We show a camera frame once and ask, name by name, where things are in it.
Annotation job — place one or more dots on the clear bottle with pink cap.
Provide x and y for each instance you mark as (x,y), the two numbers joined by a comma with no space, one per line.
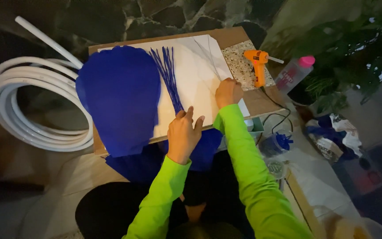
(292,74)

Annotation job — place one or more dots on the person's right fingers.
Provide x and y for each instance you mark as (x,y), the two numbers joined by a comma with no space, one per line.
(232,83)

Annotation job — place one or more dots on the brown cardboard sheet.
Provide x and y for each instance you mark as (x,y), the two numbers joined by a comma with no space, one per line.
(260,101)

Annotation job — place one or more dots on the speckled stone tile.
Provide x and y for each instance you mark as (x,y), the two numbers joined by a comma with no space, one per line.
(240,68)

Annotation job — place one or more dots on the person's black trousers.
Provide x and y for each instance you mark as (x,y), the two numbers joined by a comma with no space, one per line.
(111,209)

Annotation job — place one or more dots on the white marble board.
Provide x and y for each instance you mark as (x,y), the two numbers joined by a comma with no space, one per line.
(194,76)

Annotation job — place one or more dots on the person's left hand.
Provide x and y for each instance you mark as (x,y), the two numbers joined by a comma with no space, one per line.
(181,139)

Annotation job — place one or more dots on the clear plastic bowl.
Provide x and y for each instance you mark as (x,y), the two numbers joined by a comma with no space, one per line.
(360,229)

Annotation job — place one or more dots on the crumpled printed plastic bag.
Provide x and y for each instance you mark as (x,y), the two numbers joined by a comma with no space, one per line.
(333,136)

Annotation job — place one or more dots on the orange glue gun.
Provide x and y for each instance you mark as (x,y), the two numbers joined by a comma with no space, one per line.
(259,66)

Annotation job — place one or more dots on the large blue petal sheet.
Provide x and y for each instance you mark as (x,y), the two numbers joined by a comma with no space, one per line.
(119,99)

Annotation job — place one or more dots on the straight white plastic pipe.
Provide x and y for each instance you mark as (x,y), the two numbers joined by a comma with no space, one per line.
(48,41)

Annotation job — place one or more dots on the clear jar with blue pieces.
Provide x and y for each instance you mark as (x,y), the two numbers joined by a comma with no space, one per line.
(275,144)

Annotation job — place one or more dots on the person's right hand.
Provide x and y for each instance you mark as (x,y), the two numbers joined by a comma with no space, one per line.
(228,94)

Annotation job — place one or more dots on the pile of blue sheets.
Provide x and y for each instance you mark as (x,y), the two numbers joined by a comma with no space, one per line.
(144,166)

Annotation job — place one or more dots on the green leafy plant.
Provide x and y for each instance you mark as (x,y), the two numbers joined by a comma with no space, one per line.
(340,43)

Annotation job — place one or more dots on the small teal box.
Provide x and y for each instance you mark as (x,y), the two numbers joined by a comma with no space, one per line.
(256,127)

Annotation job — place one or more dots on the bundle of blue stems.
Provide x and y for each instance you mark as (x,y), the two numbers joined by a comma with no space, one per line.
(169,76)

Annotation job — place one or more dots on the coiled white plastic pipe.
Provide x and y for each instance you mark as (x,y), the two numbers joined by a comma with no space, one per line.
(12,113)

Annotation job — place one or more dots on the small clear plastic lid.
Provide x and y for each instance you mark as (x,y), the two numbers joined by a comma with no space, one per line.
(275,168)

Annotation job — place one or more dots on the white glue stick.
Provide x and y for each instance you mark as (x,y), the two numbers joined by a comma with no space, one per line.
(275,60)

